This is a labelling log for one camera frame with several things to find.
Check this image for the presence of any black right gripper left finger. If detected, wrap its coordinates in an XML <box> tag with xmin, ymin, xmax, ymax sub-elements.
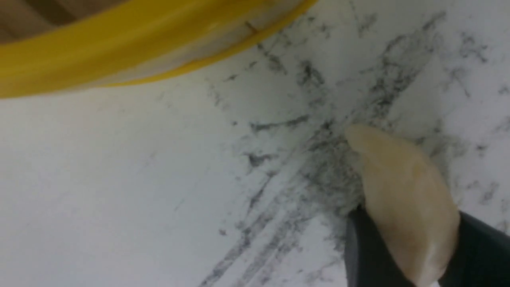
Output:
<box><xmin>345</xmin><ymin>206</ymin><xmax>414</xmax><ymax>287</ymax></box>

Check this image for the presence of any bamboo steamer tray yellow rim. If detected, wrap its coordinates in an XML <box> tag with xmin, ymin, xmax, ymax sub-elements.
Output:
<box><xmin>0</xmin><ymin>0</ymin><xmax>315</xmax><ymax>98</ymax></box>

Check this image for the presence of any white dumpling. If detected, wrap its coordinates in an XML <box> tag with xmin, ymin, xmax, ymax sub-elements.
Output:
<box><xmin>345</xmin><ymin>125</ymin><xmax>460</xmax><ymax>287</ymax></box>

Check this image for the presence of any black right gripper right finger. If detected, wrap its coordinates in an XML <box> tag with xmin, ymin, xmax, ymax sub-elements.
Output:
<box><xmin>439</xmin><ymin>212</ymin><xmax>510</xmax><ymax>287</ymax></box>

